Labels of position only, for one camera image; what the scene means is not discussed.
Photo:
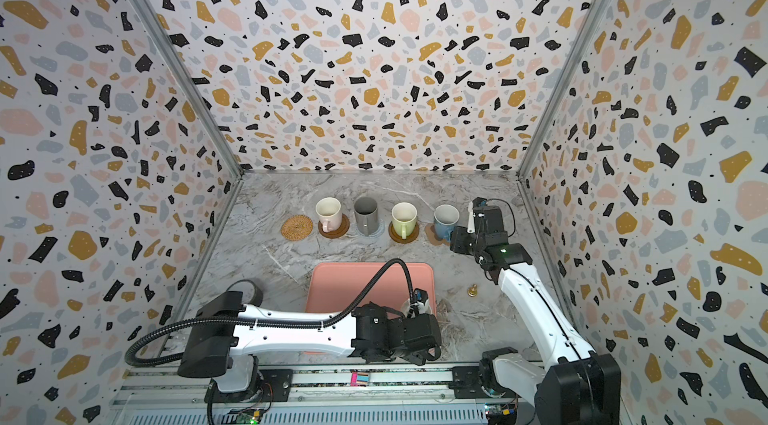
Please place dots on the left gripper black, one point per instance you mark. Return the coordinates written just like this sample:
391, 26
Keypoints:
428, 355

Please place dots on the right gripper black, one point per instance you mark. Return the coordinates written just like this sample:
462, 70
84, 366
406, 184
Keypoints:
466, 239

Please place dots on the cork paw coaster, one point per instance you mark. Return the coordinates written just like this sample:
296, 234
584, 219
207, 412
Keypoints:
432, 236

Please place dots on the green mug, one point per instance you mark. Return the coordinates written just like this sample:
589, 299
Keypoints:
404, 219

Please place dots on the dark brown wooden coaster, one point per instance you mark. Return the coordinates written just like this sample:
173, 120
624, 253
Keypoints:
337, 233

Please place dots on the dark grey mug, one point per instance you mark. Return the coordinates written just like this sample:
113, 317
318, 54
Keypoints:
366, 215

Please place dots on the pink handled cream mug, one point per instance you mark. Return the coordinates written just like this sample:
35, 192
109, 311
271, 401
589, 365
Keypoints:
329, 211

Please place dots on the brown rattan woven coaster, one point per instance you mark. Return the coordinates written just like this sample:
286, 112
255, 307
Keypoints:
297, 228

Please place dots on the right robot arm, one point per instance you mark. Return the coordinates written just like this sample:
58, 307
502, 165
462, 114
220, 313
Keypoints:
572, 384

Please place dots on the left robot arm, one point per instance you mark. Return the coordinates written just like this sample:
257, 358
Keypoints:
222, 341

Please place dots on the pink tray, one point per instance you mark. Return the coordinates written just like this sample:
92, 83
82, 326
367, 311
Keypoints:
333, 286

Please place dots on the black tape roll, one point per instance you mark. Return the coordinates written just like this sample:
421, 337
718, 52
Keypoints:
250, 291

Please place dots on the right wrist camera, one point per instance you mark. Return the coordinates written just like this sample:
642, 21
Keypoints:
476, 208

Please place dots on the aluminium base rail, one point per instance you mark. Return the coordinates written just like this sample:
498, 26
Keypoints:
441, 393

